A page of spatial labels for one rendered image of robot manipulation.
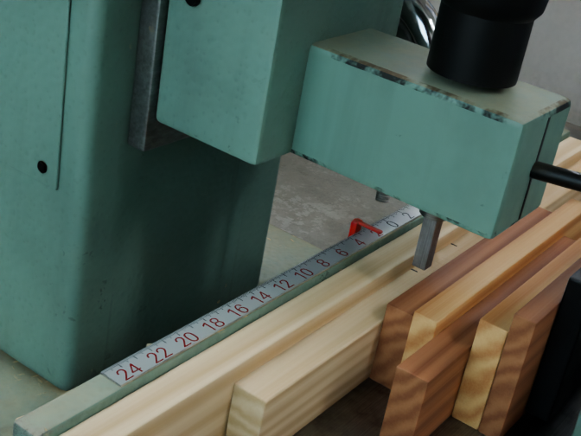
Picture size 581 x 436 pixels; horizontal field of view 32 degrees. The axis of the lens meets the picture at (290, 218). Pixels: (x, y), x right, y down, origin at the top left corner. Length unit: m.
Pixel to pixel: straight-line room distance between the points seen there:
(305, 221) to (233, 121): 2.21
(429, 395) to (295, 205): 2.35
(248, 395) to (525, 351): 0.15
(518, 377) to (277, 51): 0.22
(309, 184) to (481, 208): 2.47
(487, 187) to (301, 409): 0.15
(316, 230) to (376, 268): 2.15
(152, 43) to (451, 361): 0.25
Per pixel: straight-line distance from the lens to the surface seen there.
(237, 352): 0.50
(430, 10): 0.72
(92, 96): 0.60
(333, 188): 3.02
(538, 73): 4.06
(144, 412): 0.46
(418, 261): 0.61
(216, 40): 0.58
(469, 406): 0.58
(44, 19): 0.61
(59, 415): 0.45
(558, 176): 0.56
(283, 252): 0.92
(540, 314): 0.55
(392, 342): 0.58
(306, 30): 0.57
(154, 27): 0.60
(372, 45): 0.60
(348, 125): 0.58
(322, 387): 0.54
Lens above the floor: 1.23
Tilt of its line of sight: 26 degrees down
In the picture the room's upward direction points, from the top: 11 degrees clockwise
